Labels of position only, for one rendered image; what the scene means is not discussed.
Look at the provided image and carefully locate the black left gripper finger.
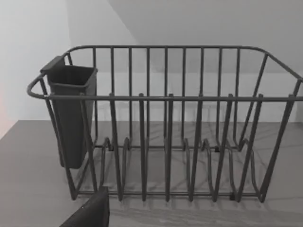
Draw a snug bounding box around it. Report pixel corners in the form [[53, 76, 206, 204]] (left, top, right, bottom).
[[58, 186, 111, 227]]

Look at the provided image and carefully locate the dark grey cutlery holder cup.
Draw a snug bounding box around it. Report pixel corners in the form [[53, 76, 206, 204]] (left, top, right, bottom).
[[40, 55, 98, 169]]

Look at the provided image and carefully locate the dark grey wire dish rack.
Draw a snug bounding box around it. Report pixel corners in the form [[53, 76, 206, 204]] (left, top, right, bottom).
[[27, 45, 303, 203]]

